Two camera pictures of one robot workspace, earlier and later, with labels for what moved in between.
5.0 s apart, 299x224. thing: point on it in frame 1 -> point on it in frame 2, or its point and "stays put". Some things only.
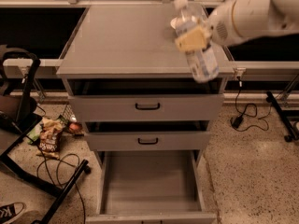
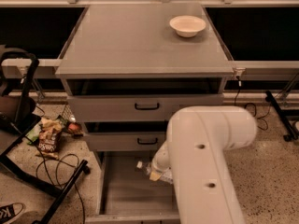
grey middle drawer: x=150 y=141 stays put
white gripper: x=221 y=23 -> x=160 y=162
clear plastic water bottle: x=203 y=62 -> x=165 y=175
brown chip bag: x=49 y=134 stays put
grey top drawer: x=149 y=107 stays put
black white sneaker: x=7 y=211 stays put
